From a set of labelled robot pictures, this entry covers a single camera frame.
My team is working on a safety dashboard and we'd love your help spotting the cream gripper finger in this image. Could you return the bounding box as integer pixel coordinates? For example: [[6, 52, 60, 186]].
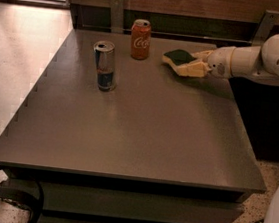
[[176, 61, 211, 78], [192, 50, 213, 61]]

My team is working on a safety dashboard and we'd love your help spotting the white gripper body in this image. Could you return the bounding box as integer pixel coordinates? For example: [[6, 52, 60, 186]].
[[207, 46, 235, 79]]

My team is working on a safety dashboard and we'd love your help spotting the green and yellow sponge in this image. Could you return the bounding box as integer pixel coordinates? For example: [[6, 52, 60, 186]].
[[162, 49, 195, 69]]

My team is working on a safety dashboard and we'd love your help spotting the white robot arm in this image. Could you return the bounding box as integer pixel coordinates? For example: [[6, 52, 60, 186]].
[[174, 35, 279, 223]]

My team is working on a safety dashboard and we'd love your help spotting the orange coke can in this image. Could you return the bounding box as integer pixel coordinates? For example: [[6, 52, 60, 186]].
[[130, 19, 152, 60]]

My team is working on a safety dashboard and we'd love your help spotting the blue silver energy drink can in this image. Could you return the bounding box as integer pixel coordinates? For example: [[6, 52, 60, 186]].
[[93, 40, 116, 92]]

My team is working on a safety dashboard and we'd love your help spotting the grey table drawer cabinet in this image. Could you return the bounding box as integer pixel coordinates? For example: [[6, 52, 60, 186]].
[[8, 166, 250, 223]]

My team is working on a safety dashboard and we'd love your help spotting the right metal wall bracket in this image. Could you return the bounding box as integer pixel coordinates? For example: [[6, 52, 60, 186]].
[[251, 9, 279, 46]]

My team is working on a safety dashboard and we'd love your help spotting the metal wall bracket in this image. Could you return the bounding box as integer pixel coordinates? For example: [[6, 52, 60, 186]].
[[251, 9, 279, 46], [109, 0, 124, 34]]

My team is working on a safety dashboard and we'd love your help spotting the left metal wall bracket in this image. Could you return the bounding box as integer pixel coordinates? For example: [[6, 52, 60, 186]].
[[109, 0, 124, 34]]

